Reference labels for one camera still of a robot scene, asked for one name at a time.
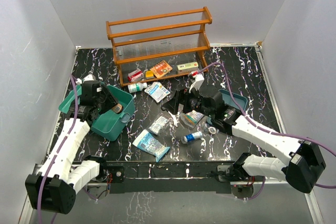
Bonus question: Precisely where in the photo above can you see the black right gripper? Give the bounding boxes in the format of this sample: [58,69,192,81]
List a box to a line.
[163,84,214,119]

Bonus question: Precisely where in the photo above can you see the brown orange-capped syrup bottle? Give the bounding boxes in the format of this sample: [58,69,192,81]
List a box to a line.
[111,103,123,114]

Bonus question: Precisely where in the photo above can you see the bagged white gauze pads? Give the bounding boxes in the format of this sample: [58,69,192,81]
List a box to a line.
[147,115,169,135]

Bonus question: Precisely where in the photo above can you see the white blue sachet packet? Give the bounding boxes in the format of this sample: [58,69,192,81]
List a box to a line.
[144,82,170,103]

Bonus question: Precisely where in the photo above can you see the green medicine kit box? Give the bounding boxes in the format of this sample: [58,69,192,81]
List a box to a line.
[58,84,137,142]

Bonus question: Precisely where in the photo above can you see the white green medicine bottle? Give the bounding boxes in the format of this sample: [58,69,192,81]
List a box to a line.
[128,82,148,93]

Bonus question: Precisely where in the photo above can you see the blue white mask packet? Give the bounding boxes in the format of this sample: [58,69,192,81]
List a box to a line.
[132,130,170,162]

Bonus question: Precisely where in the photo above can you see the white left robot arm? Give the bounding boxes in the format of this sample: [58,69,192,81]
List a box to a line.
[25,80,122,214]

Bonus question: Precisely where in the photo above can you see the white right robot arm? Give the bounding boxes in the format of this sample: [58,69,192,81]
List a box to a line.
[161,89,326,194]

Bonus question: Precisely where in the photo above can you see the orange patterned medicine box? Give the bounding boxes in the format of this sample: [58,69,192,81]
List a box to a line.
[150,60,173,78]

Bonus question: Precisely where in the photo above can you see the red white medicine box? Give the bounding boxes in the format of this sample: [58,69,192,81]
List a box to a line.
[128,69,144,82]

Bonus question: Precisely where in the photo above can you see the cream long medicine box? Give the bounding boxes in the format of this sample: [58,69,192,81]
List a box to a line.
[177,61,198,74]

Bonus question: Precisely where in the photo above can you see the blue white small tube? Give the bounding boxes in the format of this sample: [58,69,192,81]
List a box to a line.
[181,131,203,144]

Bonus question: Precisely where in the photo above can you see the yellow grey small box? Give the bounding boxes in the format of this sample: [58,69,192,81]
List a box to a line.
[145,70,154,79]

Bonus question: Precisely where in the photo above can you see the orange wooden shelf rack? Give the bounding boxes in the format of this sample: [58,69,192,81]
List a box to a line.
[106,6,213,87]

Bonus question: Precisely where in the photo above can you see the blue divided tray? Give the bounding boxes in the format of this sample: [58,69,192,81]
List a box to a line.
[207,88,248,127]

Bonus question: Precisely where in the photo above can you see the black handled scissors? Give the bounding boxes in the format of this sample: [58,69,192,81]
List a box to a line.
[169,112,178,127]

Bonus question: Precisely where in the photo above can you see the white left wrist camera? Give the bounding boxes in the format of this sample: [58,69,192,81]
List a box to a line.
[75,74,96,85]

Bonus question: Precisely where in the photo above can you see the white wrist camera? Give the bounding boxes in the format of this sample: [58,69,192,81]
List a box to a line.
[189,71,204,93]
[75,74,96,85]

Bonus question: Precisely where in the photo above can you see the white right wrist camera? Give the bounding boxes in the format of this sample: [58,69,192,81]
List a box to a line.
[189,71,204,93]

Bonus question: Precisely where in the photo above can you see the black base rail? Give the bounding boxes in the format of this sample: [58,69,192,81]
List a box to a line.
[70,159,266,196]

